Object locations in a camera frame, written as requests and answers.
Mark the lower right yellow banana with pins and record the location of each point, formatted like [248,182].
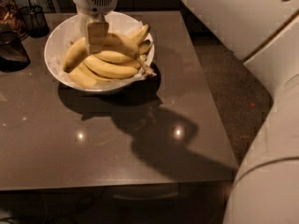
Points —
[109,70]

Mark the dark glass container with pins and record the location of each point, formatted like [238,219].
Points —
[13,56]

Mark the large front yellow banana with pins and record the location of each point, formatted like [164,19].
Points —
[78,52]

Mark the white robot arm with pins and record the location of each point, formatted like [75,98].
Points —
[264,35]

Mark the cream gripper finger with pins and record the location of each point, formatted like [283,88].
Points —
[96,29]
[83,21]

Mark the middle yellow banana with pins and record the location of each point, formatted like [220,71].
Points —
[116,57]

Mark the top back yellow banana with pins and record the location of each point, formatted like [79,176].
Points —
[139,35]

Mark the black mesh pen cup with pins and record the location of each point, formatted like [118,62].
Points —
[34,20]

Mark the brown jar with snacks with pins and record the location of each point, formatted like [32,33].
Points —
[10,15]

